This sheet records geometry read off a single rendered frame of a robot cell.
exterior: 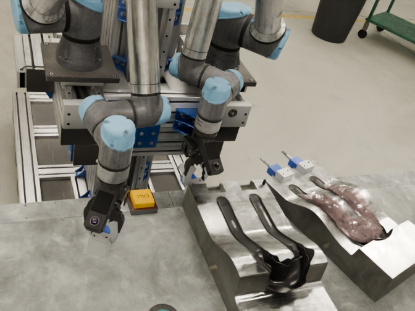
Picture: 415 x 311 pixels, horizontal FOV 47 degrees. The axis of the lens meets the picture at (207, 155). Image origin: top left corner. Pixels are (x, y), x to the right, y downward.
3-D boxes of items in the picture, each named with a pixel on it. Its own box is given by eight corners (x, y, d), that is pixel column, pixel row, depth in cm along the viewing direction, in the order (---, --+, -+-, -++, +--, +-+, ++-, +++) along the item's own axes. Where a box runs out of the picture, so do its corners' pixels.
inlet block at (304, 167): (275, 158, 175) (279, 146, 172) (284, 155, 178) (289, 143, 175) (300, 181, 168) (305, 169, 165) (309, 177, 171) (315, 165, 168)
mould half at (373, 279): (259, 190, 163) (268, 166, 157) (308, 171, 179) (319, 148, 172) (375, 302, 136) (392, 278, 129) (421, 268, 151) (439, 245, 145)
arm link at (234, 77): (215, 59, 146) (200, 71, 138) (249, 73, 144) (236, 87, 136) (209, 81, 151) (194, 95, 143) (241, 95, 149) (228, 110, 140)
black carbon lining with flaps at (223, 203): (211, 202, 143) (218, 178, 137) (258, 197, 149) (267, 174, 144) (260, 300, 119) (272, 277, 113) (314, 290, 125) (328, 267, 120)
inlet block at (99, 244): (105, 219, 138) (108, 205, 134) (122, 224, 137) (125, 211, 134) (86, 252, 127) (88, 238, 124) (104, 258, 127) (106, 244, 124)
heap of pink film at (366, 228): (295, 197, 155) (303, 179, 151) (329, 182, 166) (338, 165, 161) (356, 253, 141) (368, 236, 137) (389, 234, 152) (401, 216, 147)
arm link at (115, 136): (126, 109, 111) (143, 131, 106) (121, 147, 118) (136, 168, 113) (94, 114, 107) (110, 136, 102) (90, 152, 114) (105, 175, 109)
